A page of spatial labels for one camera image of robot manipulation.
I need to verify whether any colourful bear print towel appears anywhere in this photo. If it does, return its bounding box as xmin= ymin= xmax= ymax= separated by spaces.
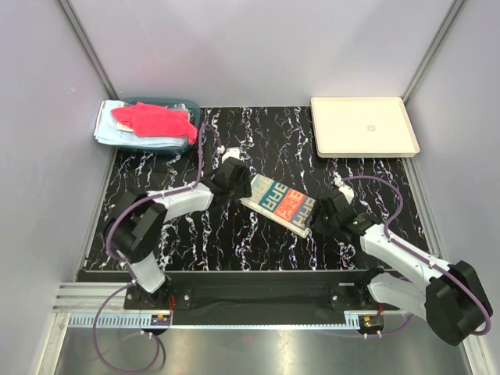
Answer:
xmin=241 ymin=174 xmax=316 ymax=238

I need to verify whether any red towel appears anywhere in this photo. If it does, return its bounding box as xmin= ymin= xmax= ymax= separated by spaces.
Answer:
xmin=112 ymin=102 xmax=198 ymax=145

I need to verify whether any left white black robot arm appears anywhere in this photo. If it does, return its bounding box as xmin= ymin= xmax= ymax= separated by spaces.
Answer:
xmin=103 ymin=157 xmax=252 ymax=309

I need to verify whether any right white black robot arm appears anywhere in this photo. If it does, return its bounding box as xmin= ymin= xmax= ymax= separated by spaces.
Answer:
xmin=309 ymin=191 xmax=493 ymax=346

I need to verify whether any black marble pattern mat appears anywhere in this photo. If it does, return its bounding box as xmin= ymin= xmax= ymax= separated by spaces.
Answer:
xmin=98 ymin=106 xmax=428 ymax=271

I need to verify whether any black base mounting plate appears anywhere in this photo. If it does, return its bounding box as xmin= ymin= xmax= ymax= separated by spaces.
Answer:
xmin=124 ymin=269 xmax=380 ymax=311

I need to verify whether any teal plastic basket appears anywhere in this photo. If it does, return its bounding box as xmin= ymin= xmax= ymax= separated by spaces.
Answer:
xmin=118 ymin=97 xmax=201 ymax=155

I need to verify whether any cream plastic tray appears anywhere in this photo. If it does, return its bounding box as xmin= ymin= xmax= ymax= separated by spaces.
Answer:
xmin=310 ymin=97 xmax=420 ymax=159

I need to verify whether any light blue towel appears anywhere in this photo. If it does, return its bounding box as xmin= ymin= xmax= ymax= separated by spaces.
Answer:
xmin=94 ymin=100 xmax=191 ymax=154

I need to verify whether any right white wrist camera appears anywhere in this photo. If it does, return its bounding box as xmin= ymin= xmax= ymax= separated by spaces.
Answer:
xmin=334 ymin=180 xmax=355 ymax=204

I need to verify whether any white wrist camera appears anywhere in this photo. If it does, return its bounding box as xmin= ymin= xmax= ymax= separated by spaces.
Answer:
xmin=217 ymin=145 xmax=241 ymax=162
xmin=334 ymin=180 xmax=355 ymax=204

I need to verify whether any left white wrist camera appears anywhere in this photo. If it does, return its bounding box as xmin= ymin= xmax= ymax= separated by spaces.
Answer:
xmin=217 ymin=145 xmax=241 ymax=162

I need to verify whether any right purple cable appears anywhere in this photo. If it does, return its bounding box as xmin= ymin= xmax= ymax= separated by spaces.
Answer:
xmin=331 ymin=175 xmax=493 ymax=339

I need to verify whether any aluminium rail with slots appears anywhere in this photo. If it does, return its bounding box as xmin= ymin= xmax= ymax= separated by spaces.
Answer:
xmin=55 ymin=284 xmax=384 ymax=330

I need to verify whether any left aluminium frame post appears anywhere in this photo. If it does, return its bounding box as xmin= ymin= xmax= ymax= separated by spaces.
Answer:
xmin=55 ymin=0 xmax=119 ymax=99

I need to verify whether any aluminium frame post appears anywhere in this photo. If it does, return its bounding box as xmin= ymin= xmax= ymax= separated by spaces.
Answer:
xmin=55 ymin=0 xmax=119 ymax=99
xmin=402 ymin=0 xmax=468 ymax=105

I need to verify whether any right aluminium frame post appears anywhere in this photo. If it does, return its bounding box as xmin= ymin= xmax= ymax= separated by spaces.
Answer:
xmin=402 ymin=0 xmax=468 ymax=105

